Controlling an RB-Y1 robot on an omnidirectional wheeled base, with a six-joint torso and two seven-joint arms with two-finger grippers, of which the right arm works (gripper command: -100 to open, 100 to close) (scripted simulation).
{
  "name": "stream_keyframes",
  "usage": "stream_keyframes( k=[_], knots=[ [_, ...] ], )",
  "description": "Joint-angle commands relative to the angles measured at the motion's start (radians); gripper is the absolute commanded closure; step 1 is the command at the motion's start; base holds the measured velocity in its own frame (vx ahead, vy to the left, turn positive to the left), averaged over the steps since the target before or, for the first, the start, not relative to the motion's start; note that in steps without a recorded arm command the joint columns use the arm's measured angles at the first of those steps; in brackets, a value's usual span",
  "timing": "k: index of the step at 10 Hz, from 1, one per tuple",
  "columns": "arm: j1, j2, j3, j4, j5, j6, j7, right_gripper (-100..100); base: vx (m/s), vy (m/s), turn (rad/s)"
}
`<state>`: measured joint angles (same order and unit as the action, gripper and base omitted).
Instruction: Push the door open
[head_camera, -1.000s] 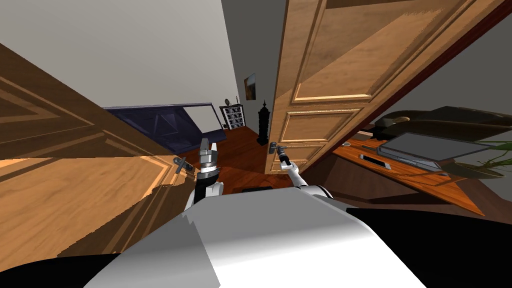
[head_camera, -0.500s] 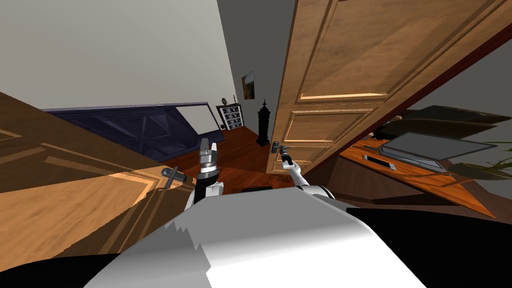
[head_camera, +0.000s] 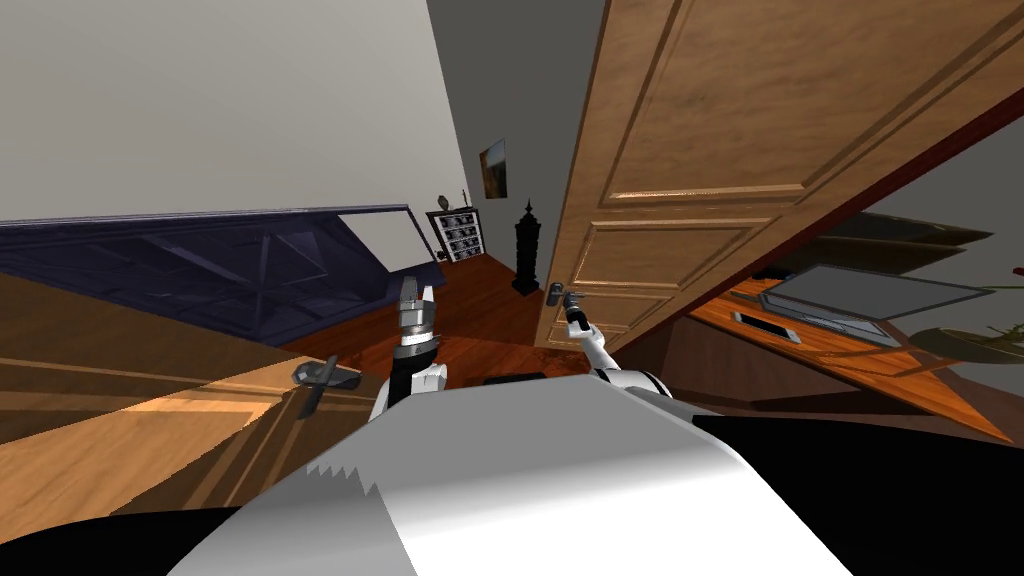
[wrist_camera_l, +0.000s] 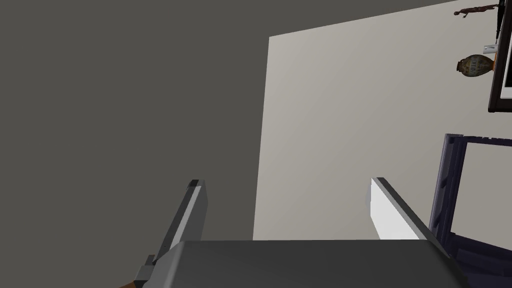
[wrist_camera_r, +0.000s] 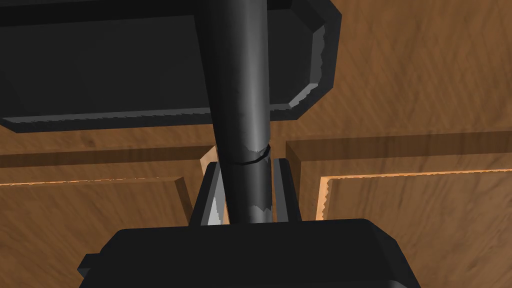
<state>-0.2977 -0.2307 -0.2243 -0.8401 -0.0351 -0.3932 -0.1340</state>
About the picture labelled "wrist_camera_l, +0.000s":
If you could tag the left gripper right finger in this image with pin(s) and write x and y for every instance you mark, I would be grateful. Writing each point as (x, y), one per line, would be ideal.
(390, 218)

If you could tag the dark shelf with vase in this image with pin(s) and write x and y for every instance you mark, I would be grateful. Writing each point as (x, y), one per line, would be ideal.
(494, 48)

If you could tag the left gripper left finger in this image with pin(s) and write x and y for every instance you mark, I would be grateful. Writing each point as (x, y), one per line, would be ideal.
(188, 218)

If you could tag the dark purple chair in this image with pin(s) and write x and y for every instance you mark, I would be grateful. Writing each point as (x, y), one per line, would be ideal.
(448, 192)

